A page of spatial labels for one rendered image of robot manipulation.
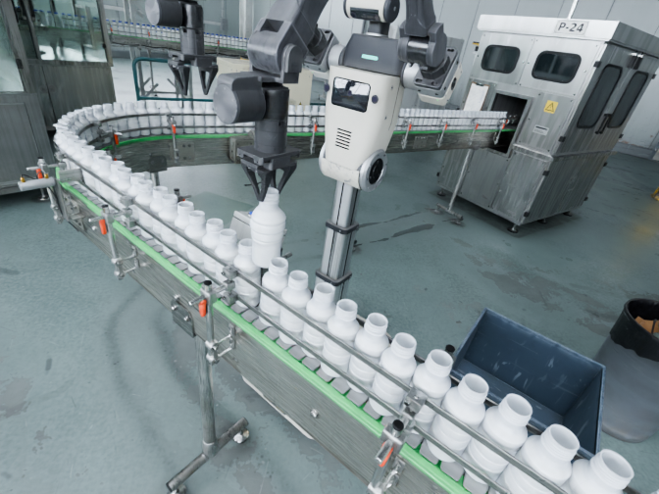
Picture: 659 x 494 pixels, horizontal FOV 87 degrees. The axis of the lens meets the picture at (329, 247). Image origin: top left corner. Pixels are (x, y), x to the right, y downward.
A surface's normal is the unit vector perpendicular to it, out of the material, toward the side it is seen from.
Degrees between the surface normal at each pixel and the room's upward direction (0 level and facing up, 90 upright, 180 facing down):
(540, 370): 90
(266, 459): 0
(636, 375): 94
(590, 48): 90
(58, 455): 0
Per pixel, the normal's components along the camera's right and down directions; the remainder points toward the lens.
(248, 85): 0.77, 0.42
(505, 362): -0.61, 0.33
